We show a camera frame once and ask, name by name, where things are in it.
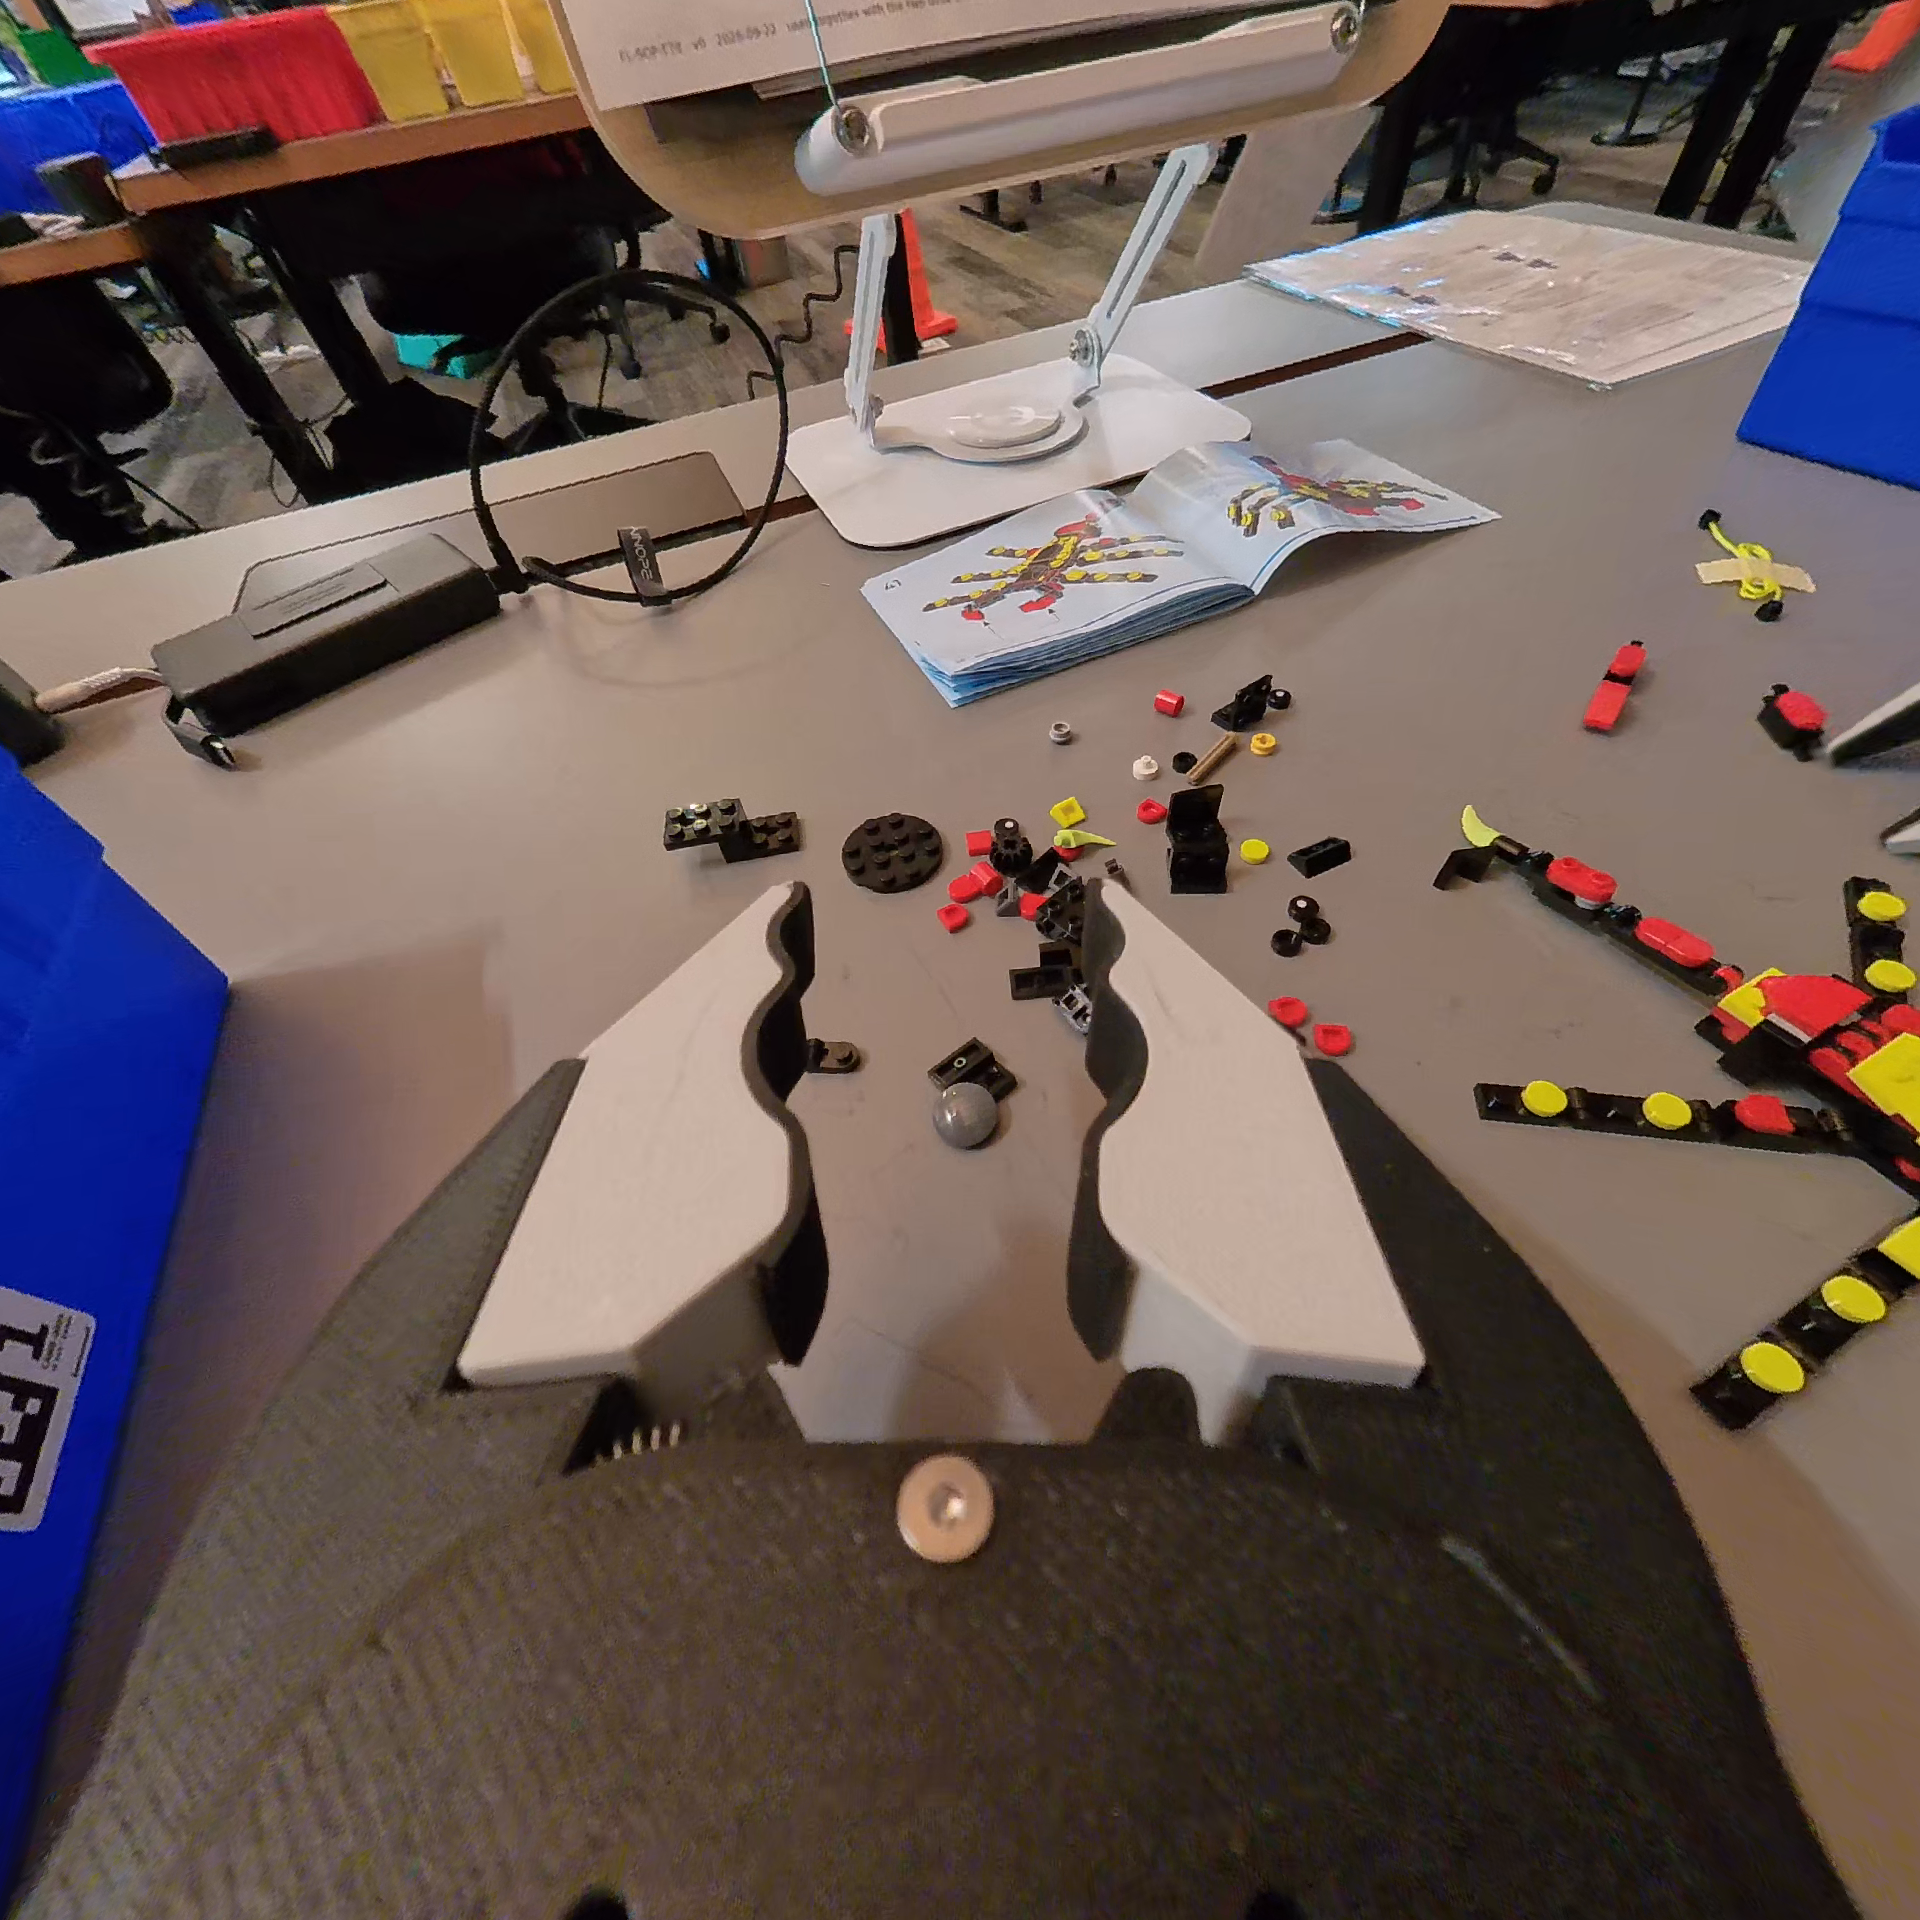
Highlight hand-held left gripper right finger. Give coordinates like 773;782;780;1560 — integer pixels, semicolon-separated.
1065;876;1428;1449

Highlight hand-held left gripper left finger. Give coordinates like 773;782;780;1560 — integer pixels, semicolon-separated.
453;879;835;1386

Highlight black yellow lego scorpion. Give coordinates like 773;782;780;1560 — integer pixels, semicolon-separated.
1431;801;1920;1429

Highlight pile of lego pieces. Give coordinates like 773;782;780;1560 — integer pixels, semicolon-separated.
938;778;1358;1102

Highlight lego instruction booklet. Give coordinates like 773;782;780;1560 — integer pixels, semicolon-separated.
860;437;1502;707

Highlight black round lego plate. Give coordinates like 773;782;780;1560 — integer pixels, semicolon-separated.
839;812;948;896

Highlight blue plastic bin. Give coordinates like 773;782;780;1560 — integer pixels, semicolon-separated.
1736;128;1920;489

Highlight blue bin with printed tag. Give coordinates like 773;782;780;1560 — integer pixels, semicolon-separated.
0;750;229;1800

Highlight printed paper sheets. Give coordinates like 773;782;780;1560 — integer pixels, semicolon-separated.
1244;208;1816;392

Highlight black power adapter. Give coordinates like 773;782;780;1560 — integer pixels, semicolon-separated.
149;533;503;738

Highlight white tablet stand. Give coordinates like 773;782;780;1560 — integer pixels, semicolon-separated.
786;81;1254;548

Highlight orange traffic cone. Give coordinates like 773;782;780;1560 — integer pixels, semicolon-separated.
896;208;961;343

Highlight wooden work table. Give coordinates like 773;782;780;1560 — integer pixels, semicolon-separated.
0;92;601;301

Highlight yellow storage bins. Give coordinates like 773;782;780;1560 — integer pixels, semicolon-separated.
327;0;578;121

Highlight red storage bin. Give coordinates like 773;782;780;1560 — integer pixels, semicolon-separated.
82;6;383;142

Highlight yellow string with tape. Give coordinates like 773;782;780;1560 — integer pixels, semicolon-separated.
1696;511;1816;620

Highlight black cable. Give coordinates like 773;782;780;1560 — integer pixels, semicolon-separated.
469;270;787;610

